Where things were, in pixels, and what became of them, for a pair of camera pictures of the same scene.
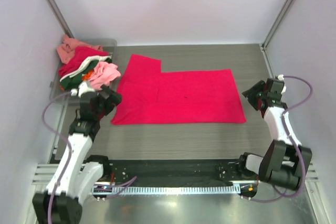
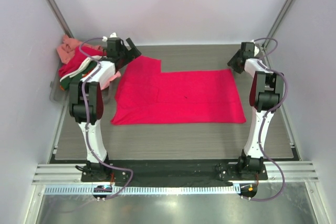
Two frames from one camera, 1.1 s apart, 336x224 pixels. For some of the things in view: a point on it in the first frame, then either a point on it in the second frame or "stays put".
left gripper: (109, 98) to (127, 52)
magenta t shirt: (150, 97) stays put
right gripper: (256, 95) to (237, 61)
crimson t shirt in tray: (81, 54) stays put
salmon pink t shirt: (66, 47) stays put
